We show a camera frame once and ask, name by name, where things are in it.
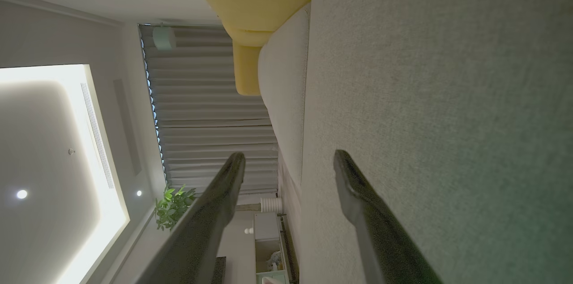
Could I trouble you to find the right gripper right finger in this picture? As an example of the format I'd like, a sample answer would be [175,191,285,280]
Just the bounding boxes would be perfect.
[333,150,444,284]

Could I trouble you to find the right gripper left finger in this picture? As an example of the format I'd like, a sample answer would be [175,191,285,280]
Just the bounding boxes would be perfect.
[134,152,246,284]

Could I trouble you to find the green potted plant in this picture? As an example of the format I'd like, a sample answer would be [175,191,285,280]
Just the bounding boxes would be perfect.
[154,185,197,231]

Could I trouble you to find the white shelf cabinet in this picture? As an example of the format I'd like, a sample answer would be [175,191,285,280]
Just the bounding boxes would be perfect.
[253,212,289,284]

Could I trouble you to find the white ribbed vase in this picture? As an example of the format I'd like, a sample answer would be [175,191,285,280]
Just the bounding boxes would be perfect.
[261,197,283,213]

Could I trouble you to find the grey pleated curtain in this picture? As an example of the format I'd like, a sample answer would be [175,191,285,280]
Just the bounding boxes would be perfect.
[139,24,280,195]

